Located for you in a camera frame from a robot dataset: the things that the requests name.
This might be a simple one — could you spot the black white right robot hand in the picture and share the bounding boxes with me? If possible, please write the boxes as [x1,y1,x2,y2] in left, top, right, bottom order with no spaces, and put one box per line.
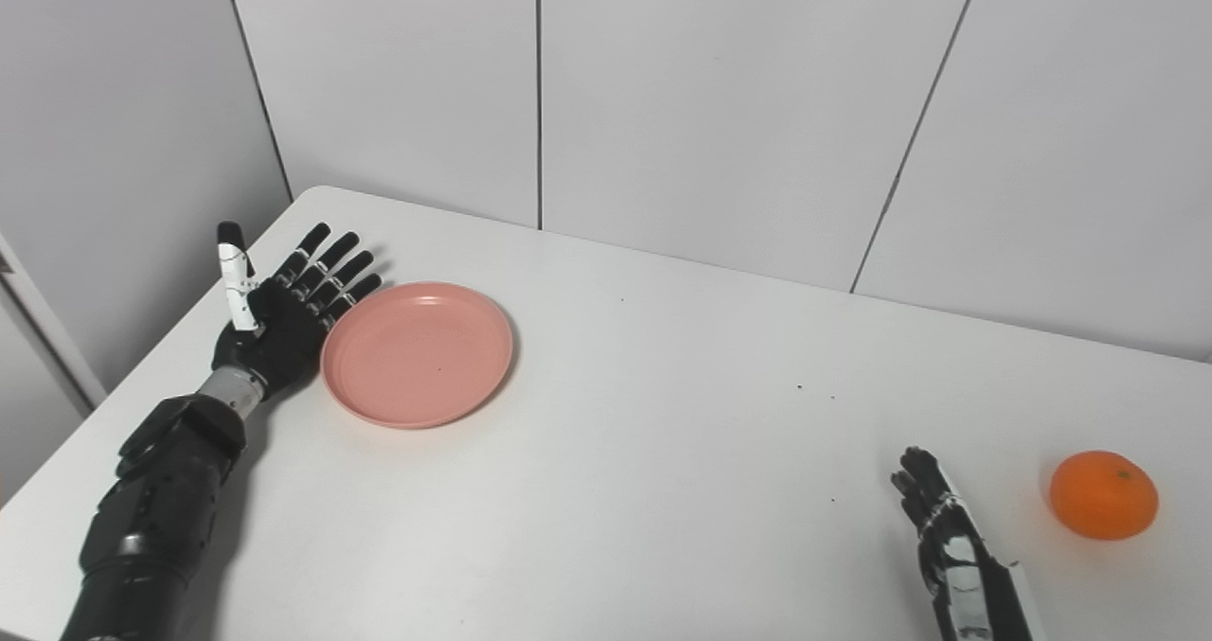
[891,447,1038,641]

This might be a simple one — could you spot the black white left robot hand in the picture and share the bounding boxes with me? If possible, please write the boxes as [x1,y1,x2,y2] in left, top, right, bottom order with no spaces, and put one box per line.
[210,222,383,403]

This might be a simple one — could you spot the pink plastic plate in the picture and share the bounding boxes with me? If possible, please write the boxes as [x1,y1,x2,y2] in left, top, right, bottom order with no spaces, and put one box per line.
[320,282,515,430]

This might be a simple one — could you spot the orange fruit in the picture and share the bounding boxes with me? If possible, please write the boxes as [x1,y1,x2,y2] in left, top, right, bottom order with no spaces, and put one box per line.
[1049,450,1160,541]

